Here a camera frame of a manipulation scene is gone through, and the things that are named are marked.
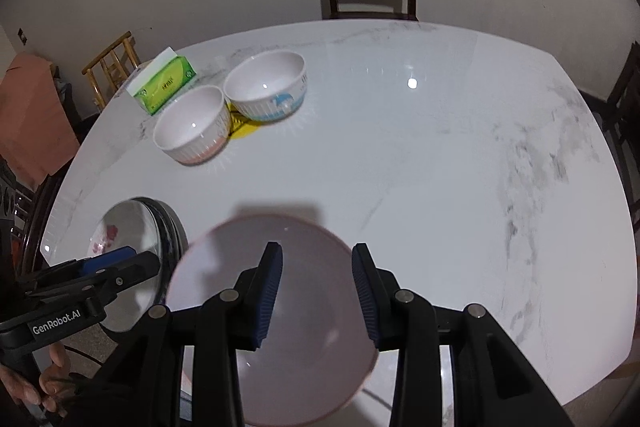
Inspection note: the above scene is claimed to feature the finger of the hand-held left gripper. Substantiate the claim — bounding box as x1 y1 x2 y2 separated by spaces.
27 251 162 308
20 246 138 292

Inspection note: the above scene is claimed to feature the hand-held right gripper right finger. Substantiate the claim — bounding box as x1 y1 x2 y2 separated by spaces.
351 243 576 427

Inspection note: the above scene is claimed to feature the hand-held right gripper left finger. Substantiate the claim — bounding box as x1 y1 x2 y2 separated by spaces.
65 242 283 427

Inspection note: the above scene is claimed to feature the white pink-flower plate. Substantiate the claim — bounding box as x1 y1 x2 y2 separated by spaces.
87 197 168 333

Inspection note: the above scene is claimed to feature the large pink bowl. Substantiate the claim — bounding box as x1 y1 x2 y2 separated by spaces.
165 214 381 427

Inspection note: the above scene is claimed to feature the small blue patterned plate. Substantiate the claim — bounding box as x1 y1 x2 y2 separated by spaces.
142 199 182 288

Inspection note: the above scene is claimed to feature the ribbed white pink bowl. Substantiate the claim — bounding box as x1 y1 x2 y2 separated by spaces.
152 85 233 166

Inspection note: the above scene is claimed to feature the white cartoon print bowl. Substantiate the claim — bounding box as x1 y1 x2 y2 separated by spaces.
223 50 307 122

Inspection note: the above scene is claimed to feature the person's left hand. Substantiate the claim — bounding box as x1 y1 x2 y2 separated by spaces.
0 341 76 414

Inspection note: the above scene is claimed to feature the orange-pink cloth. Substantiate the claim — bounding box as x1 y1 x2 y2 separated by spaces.
0 52 81 180

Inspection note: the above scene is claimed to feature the green tissue pack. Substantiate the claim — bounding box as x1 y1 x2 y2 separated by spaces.
127 48 197 116

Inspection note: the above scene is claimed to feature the bamboo chair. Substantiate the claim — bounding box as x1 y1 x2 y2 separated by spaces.
82 31 141 110

